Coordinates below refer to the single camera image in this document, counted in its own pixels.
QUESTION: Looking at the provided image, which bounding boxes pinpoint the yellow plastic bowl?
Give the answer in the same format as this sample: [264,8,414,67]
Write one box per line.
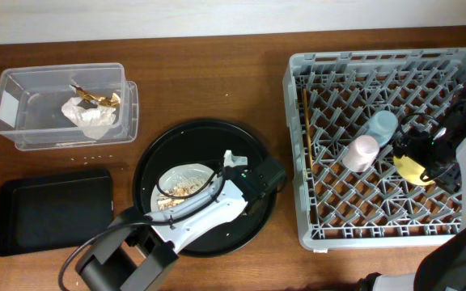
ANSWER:
[393,156,434,186]

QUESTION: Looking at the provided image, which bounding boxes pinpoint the blue plastic cup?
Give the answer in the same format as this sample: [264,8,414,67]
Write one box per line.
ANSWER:
[365,110,398,147]

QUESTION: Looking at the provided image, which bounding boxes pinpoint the pink plastic cup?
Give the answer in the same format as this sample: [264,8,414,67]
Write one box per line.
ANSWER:
[341,135,379,172]

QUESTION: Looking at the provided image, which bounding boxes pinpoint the grey plate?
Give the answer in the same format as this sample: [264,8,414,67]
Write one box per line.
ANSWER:
[150,163,214,212]

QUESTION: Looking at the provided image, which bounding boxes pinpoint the food scraps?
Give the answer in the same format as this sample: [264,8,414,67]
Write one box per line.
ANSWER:
[156,175,206,210]

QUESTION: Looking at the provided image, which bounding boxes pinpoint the wooden chopstick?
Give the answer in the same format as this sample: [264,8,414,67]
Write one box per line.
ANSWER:
[302,87,314,171]

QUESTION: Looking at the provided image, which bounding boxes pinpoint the gold snack wrapper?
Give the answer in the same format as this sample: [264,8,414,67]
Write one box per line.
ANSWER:
[70,84,121,108]

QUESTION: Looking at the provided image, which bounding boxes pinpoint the white napkin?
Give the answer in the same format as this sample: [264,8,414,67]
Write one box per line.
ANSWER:
[61,97,117,140]

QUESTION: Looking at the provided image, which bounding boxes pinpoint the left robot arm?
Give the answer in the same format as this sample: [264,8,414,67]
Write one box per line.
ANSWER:
[57,151,286,290]

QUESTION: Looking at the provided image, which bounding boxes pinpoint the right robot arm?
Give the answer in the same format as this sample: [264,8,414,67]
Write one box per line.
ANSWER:
[356,88,466,290]

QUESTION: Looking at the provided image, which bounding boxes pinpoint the grey dishwasher rack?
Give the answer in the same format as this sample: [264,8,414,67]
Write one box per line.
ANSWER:
[282,48,466,251]

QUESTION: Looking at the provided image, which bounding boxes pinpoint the clear plastic waste bin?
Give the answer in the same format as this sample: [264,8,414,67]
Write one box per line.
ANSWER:
[0,63,139,151]

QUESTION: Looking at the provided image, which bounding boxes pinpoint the round black serving tray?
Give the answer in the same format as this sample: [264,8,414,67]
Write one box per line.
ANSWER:
[132,119,277,258]

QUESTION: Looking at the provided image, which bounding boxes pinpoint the black rectangular tray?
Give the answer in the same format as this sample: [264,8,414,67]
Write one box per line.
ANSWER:
[0,169,113,257]

